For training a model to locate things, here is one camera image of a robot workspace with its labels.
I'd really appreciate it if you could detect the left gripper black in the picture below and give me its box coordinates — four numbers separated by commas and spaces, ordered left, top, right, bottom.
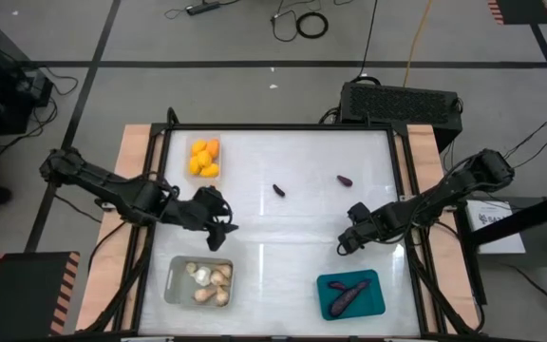
161, 184, 240, 253

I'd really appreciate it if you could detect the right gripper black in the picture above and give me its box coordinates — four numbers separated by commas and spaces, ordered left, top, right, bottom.
335, 201, 391, 257

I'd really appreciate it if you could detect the large white garlic bulb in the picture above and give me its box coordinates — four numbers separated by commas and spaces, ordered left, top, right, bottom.
194, 267, 213, 287

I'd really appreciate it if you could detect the large purple eggplant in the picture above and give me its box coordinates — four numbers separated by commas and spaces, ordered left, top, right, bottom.
329, 292, 358, 318

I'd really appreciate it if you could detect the teal plastic bin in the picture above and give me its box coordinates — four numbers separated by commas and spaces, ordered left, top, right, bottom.
315, 268, 387, 322

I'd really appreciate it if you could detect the gray plastic bin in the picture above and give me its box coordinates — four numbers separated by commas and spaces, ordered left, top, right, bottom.
163, 256, 236, 309

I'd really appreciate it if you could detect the clear plastic bin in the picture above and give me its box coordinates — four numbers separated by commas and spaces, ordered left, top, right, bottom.
182, 134, 223, 186

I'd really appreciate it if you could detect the light wooden table board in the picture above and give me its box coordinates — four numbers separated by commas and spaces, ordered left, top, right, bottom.
394, 123, 482, 333
74, 123, 165, 333

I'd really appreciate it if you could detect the white paper sheet with logo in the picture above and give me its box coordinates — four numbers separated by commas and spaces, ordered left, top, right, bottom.
465, 199, 527, 256

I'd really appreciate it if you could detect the black perforated computer case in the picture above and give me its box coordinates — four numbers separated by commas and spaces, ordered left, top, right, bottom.
338, 81, 464, 153

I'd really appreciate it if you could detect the black metal stand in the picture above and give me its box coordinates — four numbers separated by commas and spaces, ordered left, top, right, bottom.
465, 185, 547, 305

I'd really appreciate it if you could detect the large hazard-striped floor mat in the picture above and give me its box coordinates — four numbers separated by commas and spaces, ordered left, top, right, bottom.
0, 251, 81, 342

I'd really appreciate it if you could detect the black power strip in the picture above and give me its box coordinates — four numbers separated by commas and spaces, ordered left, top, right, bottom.
185, 0, 221, 16

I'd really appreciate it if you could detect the black equipment stack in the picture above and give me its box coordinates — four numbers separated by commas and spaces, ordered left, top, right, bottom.
0, 24, 55, 138

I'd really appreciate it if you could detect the small hazard-striped floor mat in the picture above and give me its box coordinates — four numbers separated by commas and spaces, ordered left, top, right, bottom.
486, 0, 547, 26

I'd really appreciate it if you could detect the black aluminium table frame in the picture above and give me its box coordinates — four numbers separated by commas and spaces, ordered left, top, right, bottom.
85, 106, 488, 342

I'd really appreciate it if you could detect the long black floor cable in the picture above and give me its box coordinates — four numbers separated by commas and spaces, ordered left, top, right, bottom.
351, 0, 380, 85

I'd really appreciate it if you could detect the yellow floor cable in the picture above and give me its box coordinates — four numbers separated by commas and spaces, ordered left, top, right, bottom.
403, 0, 435, 88

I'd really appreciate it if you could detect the coiled black cable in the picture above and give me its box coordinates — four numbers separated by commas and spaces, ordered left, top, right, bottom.
295, 11, 330, 40

